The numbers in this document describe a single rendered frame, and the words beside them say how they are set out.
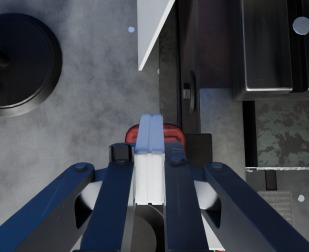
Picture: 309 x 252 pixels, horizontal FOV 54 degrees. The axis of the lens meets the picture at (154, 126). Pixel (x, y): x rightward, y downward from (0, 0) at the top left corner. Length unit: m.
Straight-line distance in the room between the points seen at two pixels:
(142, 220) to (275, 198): 0.43
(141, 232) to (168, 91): 0.49
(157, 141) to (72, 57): 1.02
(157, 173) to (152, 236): 0.93
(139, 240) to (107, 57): 0.65
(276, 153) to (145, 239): 0.72
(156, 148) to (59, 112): 0.99
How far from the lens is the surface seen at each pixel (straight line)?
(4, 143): 1.19
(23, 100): 1.14
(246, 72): 0.38
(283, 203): 0.96
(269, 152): 0.44
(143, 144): 0.16
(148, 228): 1.07
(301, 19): 0.42
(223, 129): 0.42
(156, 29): 0.80
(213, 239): 0.44
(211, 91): 0.43
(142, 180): 0.15
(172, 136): 0.30
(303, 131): 0.46
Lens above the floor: 1.05
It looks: 82 degrees down
